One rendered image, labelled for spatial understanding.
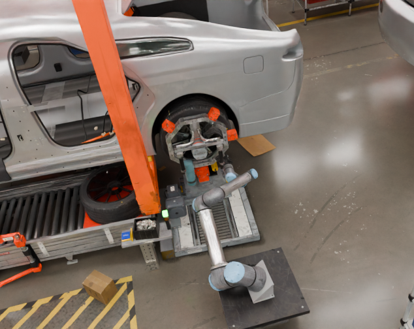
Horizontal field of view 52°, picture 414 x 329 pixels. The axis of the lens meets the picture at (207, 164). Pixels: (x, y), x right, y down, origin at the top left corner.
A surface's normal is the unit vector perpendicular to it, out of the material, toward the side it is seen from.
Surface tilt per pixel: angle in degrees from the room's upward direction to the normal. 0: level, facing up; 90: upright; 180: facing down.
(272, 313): 0
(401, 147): 0
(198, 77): 90
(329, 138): 0
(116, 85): 90
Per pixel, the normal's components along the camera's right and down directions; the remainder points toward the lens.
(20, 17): -0.05, -0.61
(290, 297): -0.12, -0.75
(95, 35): 0.15, 0.63
